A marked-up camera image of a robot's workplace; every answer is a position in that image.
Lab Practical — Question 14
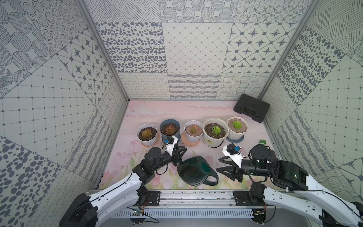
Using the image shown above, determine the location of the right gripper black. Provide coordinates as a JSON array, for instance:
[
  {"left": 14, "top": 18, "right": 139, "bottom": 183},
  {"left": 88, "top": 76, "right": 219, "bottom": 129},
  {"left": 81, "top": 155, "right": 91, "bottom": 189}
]
[{"left": 215, "top": 155, "right": 272, "bottom": 182}]

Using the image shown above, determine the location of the blue-grey pot red succulent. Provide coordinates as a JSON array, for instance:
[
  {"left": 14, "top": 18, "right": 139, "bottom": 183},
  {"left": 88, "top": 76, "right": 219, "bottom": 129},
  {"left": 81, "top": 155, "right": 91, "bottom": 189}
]
[{"left": 160, "top": 119, "right": 181, "bottom": 142}]

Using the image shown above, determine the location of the white pot pink succulent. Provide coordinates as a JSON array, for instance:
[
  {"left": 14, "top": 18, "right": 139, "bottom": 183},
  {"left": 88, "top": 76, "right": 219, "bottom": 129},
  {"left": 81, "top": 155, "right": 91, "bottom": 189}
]
[{"left": 181, "top": 120, "right": 203, "bottom": 147}]

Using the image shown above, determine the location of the dark green watering can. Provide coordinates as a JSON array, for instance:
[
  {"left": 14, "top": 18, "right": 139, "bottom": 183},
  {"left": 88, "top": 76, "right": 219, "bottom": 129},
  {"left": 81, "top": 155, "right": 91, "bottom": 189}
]
[{"left": 177, "top": 156, "right": 219, "bottom": 186}]

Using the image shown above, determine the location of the white pot yellow-brown succulent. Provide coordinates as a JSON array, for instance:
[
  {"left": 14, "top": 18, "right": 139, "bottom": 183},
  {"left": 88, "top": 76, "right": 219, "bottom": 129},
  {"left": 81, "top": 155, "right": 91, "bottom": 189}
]
[{"left": 136, "top": 124, "right": 159, "bottom": 147}]

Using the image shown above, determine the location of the white pot bright green succulent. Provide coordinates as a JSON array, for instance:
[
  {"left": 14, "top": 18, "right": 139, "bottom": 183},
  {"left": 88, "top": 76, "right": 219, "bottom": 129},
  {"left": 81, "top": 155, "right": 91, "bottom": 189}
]
[{"left": 227, "top": 116, "right": 249, "bottom": 143}]

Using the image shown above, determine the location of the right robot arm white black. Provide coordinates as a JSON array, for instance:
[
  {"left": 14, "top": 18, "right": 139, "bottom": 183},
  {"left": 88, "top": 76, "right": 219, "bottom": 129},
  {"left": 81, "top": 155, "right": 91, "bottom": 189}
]
[{"left": 217, "top": 143, "right": 363, "bottom": 227}]

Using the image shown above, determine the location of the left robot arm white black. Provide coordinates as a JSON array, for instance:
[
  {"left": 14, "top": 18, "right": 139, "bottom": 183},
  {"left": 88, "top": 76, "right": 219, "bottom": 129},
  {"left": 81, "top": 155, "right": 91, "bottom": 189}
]
[{"left": 59, "top": 144, "right": 187, "bottom": 227}]

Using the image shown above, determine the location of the large white pot green succulent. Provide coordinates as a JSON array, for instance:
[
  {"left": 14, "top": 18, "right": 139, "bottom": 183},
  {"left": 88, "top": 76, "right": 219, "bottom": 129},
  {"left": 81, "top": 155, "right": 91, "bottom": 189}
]
[{"left": 202, "top": 117, "right": 229, "bottom": 148}]

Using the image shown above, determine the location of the right small circuit board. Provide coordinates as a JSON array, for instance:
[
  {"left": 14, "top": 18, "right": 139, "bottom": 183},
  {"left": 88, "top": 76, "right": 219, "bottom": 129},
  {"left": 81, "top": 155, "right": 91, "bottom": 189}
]
[{"left": 251, "top": 209, "right": 267, "bottom": 224}]

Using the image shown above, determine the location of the small circuit board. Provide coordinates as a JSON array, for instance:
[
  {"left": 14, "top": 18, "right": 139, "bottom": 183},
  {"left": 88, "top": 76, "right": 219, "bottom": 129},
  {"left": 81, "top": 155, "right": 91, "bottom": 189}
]
[
  {"left": 251, "top": 209, "right": 267, "bottom": 224},
  {"left": 130, "top": 209, "right": 145, "bottom": 224}
]

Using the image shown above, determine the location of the black plastic tool case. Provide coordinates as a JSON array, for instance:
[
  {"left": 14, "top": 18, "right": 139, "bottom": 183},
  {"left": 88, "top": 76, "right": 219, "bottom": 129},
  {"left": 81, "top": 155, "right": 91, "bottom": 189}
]
[{"left": 233, "top": 94, "right": 270, "bottom": 123}]

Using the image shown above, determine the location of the left small circuit board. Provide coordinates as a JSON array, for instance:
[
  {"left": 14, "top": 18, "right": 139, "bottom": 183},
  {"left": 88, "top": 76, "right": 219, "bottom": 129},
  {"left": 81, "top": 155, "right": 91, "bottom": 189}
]
[{"left": 130, "top": 209, "right": 145, "bottom": 224}]

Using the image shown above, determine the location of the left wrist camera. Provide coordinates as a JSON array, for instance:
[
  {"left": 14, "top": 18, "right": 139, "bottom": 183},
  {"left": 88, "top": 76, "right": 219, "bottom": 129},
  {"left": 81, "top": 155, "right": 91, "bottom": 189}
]
[{"left": 163, "top": 136, "right": 178, "bottom": 156}]

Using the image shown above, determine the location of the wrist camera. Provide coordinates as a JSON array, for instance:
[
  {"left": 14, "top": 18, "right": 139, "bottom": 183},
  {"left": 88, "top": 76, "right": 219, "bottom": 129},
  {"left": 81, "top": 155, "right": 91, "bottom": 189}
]
[
  {"left": 222, "top": 143, "right": 244, "bottom": 168},
  {"left": 163, "top": 136, "right": 178, "bottom": 156}
]

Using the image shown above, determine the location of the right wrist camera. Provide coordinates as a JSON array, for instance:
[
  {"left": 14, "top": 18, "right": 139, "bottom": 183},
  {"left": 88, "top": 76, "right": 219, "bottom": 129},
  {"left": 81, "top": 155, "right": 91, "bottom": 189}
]
[{"left": 222, "top": 143, "right": 244, "bottom": 168}]

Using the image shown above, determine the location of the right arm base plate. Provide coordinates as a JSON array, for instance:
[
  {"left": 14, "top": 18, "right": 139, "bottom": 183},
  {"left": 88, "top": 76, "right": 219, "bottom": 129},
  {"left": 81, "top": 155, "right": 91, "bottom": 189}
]
[{"left": 233, "top": 191, "right": 265, "bottom": 206}]

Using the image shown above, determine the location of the aluminium mounting rail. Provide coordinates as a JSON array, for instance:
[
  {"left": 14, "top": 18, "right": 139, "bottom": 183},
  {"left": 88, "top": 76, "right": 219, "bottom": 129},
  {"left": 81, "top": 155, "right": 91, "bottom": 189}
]
[{"left": 82, "top": 188, "right": 308, "bottom": 209}]

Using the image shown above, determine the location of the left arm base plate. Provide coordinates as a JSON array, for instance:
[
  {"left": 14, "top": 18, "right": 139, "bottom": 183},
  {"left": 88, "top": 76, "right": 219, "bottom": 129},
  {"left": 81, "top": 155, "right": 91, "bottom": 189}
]
[{"left": 136, "top": 191, "right": 161, "bottom": 207}]

